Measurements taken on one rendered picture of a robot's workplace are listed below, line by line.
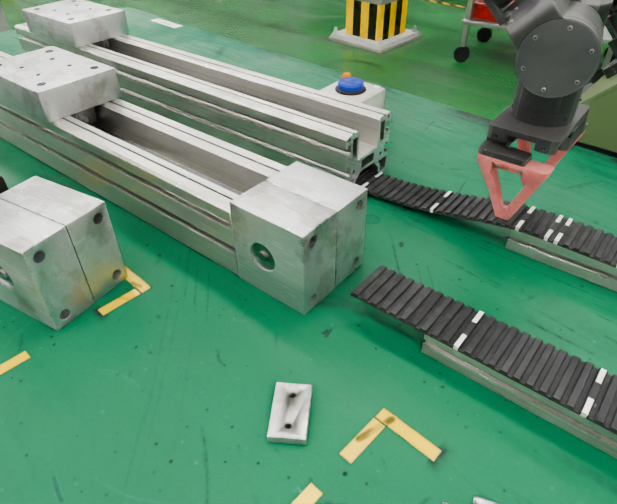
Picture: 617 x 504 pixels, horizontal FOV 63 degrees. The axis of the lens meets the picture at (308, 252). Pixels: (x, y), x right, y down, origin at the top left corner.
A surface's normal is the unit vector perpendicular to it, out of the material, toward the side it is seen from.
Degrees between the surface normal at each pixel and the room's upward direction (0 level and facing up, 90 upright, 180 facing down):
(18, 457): 0
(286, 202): 0
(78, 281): 90
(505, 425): 0
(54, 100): 90
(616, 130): 90
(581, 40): 90
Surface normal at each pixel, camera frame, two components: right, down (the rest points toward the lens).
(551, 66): -0.44, 0.57
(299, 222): -0.01, -0.78
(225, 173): -0.63, 0.50
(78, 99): 0.78, 0.39
